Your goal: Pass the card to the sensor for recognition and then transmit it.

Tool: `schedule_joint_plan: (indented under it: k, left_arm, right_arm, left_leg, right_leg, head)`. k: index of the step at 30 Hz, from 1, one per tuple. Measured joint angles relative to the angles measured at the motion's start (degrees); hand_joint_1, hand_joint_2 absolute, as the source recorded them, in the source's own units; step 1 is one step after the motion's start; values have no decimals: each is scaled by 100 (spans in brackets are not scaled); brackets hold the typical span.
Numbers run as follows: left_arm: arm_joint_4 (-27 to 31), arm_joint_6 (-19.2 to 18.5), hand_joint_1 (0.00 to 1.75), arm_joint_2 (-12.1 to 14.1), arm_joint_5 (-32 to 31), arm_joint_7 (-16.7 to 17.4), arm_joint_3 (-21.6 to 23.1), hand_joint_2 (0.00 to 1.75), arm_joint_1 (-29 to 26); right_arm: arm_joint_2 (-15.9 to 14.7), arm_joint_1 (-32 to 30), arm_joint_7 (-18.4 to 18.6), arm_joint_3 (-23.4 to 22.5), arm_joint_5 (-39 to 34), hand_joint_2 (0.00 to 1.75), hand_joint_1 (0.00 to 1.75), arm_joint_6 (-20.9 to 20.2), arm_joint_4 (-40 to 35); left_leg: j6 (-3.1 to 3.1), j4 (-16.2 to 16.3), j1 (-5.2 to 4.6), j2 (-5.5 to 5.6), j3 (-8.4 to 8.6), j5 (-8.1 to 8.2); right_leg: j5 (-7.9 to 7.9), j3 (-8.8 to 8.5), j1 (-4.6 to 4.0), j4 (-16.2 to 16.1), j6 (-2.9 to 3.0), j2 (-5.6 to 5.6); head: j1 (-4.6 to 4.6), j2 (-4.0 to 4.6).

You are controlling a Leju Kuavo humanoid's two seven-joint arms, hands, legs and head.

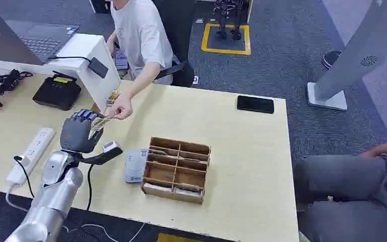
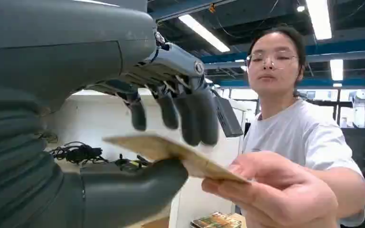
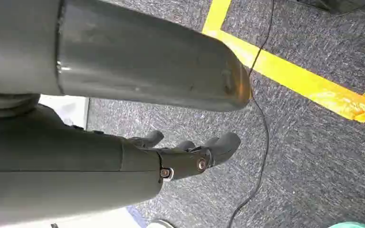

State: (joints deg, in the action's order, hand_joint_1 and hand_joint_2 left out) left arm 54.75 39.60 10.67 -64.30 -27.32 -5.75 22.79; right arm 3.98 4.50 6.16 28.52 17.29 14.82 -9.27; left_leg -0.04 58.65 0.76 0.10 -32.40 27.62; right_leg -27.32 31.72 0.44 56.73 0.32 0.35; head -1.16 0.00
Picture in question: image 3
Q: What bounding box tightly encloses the ribbed grey right arm sleeve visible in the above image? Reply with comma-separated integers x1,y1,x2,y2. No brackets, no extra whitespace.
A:
0,92,41,120

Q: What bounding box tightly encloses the white panel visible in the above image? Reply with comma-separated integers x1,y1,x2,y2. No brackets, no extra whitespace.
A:
38,94,91,130

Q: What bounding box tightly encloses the thin black cable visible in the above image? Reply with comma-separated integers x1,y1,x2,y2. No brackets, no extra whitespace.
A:
226,0,275,228

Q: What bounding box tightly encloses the white flat board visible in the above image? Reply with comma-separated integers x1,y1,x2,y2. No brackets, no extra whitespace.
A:
0,207,142,228

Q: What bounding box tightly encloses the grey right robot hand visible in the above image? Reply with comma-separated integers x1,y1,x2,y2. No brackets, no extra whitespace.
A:
0,0,253,228

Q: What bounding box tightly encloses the short yellow floor tape strip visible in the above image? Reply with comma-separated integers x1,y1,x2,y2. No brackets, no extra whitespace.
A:
202,0,232,33

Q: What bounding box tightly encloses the white round object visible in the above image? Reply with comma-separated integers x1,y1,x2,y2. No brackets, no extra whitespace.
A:
146,219,175,228

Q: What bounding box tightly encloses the teal object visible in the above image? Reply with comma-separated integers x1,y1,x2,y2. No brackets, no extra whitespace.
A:
328,221,365,228

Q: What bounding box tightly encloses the long yellow floor tape strip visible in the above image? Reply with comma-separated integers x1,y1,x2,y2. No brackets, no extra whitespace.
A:
202,29,365,124

